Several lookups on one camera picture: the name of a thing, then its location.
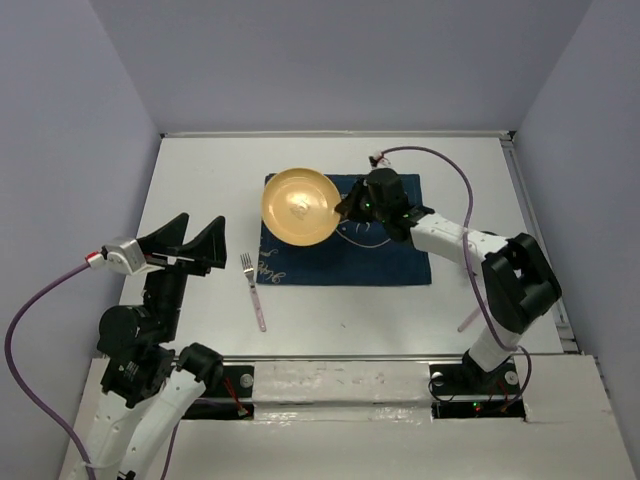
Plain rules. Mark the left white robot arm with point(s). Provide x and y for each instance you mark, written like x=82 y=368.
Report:
x=147 y=387

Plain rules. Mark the pink handled fork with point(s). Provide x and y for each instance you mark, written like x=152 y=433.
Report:
x=249 y=273

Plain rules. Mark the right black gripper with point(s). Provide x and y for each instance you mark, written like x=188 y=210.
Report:
x=346 y=207

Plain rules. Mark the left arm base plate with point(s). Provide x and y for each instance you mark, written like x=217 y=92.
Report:
x=230 y=399

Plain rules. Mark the blue fish placemat cloth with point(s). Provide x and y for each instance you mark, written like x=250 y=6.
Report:
x=356 y=254

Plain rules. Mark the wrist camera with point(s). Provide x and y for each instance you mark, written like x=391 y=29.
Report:
x=378 y=160
x=121 y=255

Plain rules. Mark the pink handled knife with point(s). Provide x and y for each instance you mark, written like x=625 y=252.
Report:
x=468 y=321

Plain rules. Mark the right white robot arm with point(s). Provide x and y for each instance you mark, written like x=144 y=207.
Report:
x=510 y=277

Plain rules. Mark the yellow plate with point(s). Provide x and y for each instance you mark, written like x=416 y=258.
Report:
x=298 y=206

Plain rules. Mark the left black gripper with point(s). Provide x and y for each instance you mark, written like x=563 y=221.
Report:
x=209 y=245

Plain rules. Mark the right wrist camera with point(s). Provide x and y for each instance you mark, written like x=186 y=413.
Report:
x=378 y=160

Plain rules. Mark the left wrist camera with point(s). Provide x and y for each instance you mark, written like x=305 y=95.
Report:
x=121 y=255

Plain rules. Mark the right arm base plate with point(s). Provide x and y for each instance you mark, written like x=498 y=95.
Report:
x=461 y=390

